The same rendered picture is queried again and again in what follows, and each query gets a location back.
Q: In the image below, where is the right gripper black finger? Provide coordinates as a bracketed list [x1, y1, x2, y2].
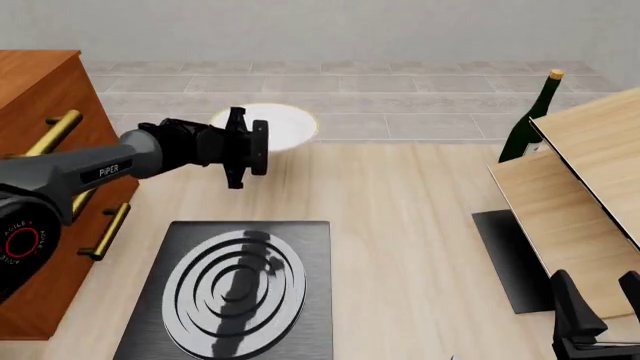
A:
[617, 270, 640, 321]
[549, 268, 610, 345]

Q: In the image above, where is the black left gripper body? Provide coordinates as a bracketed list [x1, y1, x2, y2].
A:
[221, 105, 253, 190]

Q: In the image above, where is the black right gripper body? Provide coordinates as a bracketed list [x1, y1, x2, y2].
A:
[551, 334, 640, 360]

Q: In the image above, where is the white plate with yellow rim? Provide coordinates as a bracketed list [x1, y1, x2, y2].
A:
[209, 102, 321, 153]

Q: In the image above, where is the flat black stove plate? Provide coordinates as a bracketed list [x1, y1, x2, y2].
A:
[112, 219, 334, 360]

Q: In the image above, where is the pale wooden rack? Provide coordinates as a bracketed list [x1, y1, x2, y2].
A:
[486, 87, 640, 321]

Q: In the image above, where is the red-brown wooden cabinet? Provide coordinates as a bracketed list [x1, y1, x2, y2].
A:
[0, 49, 142, 342]

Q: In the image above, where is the dark green wine bottle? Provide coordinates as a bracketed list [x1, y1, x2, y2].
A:
[497, 68, 567, 165]

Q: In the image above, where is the brass drawer handle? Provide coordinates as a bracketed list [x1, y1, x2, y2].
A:
[3, 108, 85, 159]
[76, 201, 133, 262]
[69, 186, 98, 223]

